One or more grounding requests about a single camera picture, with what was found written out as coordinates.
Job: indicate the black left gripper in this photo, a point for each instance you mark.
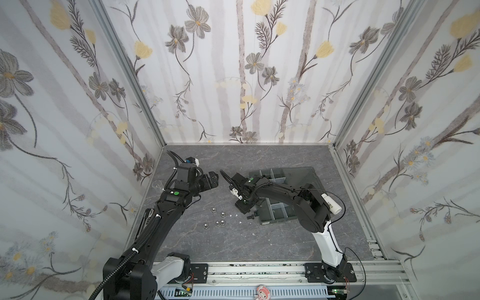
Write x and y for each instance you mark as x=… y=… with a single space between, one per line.
x=214 y=182

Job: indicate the pink figurine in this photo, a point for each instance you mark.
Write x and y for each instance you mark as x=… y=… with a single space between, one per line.
x=262 y=293

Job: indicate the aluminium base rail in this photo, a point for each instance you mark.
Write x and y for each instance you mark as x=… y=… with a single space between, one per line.
x=238 y=280

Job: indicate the green plastic organizer box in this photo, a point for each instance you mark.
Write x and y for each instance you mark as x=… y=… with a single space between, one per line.
x=310 y=208

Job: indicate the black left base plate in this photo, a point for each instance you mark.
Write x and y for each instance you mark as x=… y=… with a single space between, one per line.
x=198 y=274

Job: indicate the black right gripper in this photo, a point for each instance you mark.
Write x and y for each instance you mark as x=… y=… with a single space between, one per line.
x=239 y=184

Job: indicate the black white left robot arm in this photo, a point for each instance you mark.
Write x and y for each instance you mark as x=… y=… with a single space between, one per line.
x=131 y=276

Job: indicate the clear plastic cup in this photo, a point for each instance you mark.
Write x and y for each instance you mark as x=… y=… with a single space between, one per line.
x=157 y=185

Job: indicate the white plastic bottle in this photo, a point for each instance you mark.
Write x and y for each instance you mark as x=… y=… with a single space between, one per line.
x=333 y=206

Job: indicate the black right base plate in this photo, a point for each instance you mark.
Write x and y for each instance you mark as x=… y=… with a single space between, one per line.
x=323 y=273

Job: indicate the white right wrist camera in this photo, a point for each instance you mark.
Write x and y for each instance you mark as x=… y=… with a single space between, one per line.
x=236 y=193

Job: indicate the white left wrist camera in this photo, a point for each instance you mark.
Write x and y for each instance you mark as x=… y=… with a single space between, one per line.
x=193 y=160

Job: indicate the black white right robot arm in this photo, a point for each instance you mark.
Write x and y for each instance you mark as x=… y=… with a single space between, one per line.
x=331 y=253

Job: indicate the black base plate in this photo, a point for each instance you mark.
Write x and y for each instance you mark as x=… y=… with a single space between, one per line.
x=323 y=273
x=198 y=274

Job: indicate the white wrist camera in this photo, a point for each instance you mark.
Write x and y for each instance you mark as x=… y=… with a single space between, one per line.
x=236 y=193
x=193 y=160

